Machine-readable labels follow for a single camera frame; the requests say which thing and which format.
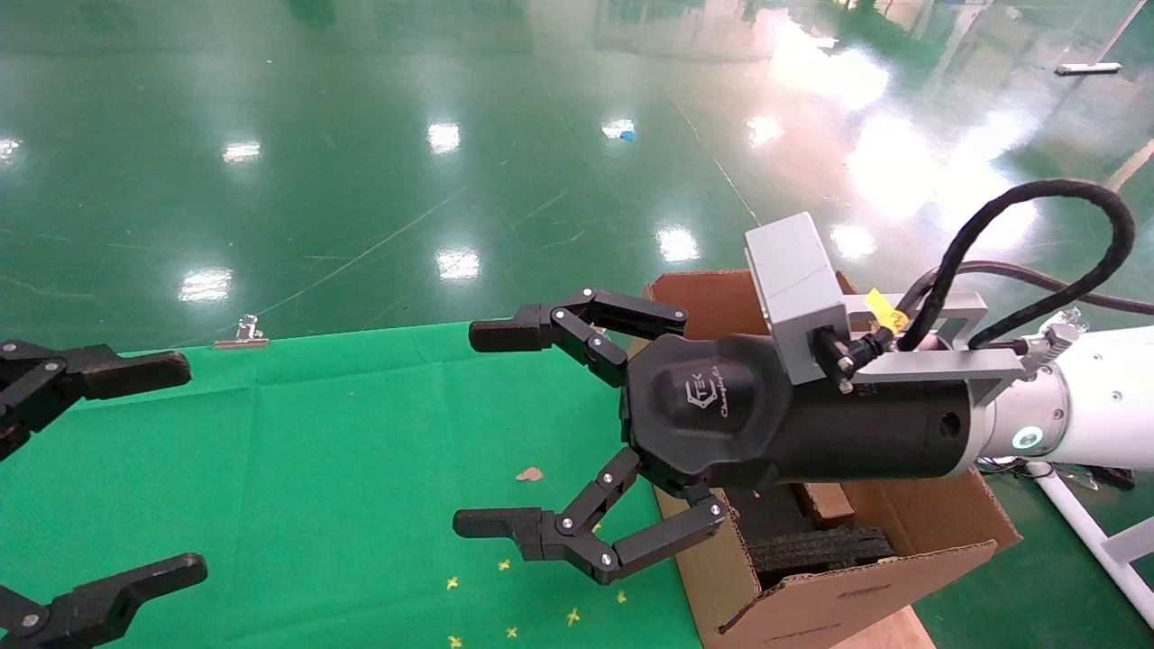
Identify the silver binder clip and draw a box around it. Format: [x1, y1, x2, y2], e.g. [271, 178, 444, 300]
[214, 313, 271, 351]

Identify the thin black cable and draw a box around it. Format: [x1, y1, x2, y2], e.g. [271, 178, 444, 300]
[902, 261, 1154, 348]

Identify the green table cloth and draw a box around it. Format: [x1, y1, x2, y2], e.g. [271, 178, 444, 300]
[0, 320, 706, 649]

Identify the yellow cable tag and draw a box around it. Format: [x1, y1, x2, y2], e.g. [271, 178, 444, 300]
[865, 288, 910, 333]

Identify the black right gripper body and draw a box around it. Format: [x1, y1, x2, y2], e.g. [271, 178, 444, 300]
[620, 334, 982, 493]

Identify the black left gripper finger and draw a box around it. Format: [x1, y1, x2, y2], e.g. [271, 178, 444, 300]
[0, 553, 209, 649]
[0, 340, 193, 462]

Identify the large open cardboard carton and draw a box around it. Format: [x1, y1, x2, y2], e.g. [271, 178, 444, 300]
[631, 269, 1024, 649]

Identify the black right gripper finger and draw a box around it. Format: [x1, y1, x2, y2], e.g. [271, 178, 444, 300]
[453, 447, 728, 588]
[467, 288, 689, 389]

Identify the white pole stand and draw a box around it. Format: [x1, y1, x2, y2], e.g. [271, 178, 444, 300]
[1028, 462, 1154, 627]

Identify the small cardboard box with hole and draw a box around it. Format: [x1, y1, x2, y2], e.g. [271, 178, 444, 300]
[793, 482, 857, 531]

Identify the thick black sleeved cable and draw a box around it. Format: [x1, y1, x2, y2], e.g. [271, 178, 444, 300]
[893, 178, 1139, 352]

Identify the black grid tray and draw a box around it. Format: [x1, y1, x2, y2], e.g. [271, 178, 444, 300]
[1077, 464, 1137, 492]

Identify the flat black foam strip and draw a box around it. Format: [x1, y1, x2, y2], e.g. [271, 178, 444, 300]
[746, 527, 896, 591]

